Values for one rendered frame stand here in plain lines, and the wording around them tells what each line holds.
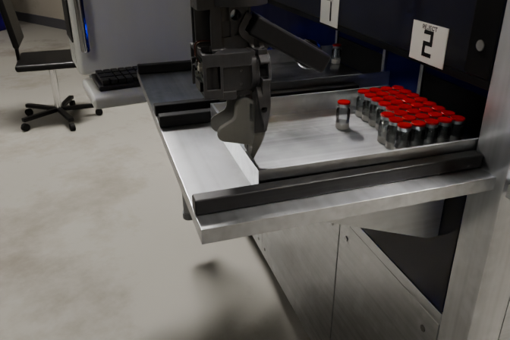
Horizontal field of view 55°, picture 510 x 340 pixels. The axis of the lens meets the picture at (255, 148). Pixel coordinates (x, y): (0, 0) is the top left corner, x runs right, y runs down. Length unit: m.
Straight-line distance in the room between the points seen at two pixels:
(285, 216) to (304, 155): 0.16
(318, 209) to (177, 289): 1.30
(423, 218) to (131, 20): 0.98
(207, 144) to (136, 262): 1.29
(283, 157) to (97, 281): 1.34
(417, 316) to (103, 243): 1.46
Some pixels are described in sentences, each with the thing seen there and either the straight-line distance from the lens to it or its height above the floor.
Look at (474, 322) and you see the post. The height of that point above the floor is 0.64.
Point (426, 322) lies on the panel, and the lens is 0.94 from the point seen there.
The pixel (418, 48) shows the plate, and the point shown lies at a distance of 0.82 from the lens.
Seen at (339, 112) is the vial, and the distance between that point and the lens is 0.79.
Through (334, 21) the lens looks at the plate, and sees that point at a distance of 1.07.
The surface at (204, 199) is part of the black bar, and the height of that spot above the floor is 0.90.
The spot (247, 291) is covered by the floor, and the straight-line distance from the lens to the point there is 1.81.
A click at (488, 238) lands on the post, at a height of 0.79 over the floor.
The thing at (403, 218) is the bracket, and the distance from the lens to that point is 0.78.
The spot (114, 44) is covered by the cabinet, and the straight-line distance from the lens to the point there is 1.46.
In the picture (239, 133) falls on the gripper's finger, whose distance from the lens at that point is 0.60.
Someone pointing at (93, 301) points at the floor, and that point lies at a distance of 1.86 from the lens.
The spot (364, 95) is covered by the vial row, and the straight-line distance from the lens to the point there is 0.84.
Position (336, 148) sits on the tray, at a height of 0.88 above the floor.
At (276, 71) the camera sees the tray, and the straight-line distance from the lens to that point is 1.13.
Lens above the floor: 1.18
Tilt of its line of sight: 24 degrees down
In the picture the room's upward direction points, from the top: straight up
